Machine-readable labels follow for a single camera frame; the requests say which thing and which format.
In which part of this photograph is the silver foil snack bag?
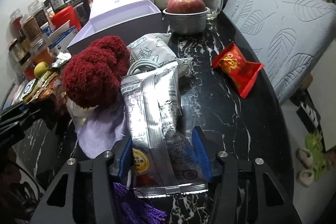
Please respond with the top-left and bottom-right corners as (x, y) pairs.
(121, 61), (208, 198)

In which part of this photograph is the lavender drawstring cloth pouch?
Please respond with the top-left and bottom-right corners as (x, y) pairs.
(77, 103), (128, 159)

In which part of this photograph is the small red snack packet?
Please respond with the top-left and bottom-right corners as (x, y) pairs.
(211, 42), (265, 99)

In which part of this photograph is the dark red fuzzy yarn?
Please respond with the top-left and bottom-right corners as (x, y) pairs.
(62, 36), (130, 109)

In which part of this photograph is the white cable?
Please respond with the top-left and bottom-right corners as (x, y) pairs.
(126, 60), (161, 76)

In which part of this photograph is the white leaf-print fabric pouch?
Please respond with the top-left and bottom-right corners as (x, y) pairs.
(127, 33), (193, 77)

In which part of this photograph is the crumpled white tissue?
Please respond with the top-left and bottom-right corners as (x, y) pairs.
(51, 52), (72, 68)

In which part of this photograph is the yellow-green fruit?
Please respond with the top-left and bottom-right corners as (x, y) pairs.
(34, 61), (50, 79)

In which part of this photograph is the blue white medicine box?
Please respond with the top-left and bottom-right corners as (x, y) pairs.
(49, 20), (78, 57)

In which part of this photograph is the red apple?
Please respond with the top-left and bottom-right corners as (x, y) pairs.
(167, 0), (206, 14)

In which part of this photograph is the orange-filled plastic jar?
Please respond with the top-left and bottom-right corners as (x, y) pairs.
(30, 39), (55, 65)

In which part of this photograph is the light blue leaf-embossed cushion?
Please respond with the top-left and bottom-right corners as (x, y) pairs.
(223, 0), (335, 104)

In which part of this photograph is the lavender open gift box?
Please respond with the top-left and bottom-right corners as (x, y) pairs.
(67, 0), (166, 55)

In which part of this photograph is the red plastic container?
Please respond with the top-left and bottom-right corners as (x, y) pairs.
(51, 6), (82, 31)

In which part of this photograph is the brown spice jar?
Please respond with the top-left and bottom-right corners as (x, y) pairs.
(20, 14), (42, 43)

